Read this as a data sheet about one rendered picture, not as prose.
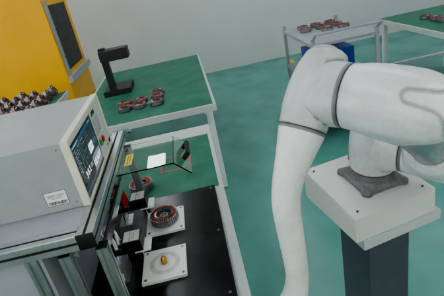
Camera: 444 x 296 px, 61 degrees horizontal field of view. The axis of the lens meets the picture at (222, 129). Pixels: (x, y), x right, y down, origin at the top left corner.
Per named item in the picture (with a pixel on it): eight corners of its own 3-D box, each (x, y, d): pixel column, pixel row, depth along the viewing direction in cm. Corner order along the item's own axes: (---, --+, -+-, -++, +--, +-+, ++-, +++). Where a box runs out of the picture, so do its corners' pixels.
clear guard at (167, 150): (189, 145, 157) (186, 132, 155) (192, 173, 135) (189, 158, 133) (112, 162, 156) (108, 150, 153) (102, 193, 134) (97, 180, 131)
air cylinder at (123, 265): (132, 265, 132) (127, 253, 130) (130, 281, 125) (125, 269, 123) (117, 269, 132) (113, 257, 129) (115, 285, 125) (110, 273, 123)
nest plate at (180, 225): (184, 207, 158) (183, 205, 158) (185, 229, 144) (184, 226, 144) (148, 215, 158) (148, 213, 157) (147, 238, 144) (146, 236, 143)
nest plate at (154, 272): (185, 245, 136) (185, 242, 136) (187, 276, 122) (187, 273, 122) (145, 255, 135) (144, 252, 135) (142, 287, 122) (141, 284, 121)
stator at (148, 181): (133, 184, 189) (131, 177, 187) (155, 180, 188) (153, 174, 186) (128, 196, 179) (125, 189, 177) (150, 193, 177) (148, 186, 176)
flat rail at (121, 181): (130, 154, 158) (128, 148, 157) (108, 255, 102) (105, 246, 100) (127, 154, 158) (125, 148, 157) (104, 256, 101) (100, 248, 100)
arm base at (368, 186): (369, 153, 151) (370, 141, 148) (410, 182, 132) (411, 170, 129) (329, 166, 147) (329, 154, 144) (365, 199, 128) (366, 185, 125)
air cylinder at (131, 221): (137, 223, 154) (133, 212, 152) (136, 235, 147) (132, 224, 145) (125, 226, 154) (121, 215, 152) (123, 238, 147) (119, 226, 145)
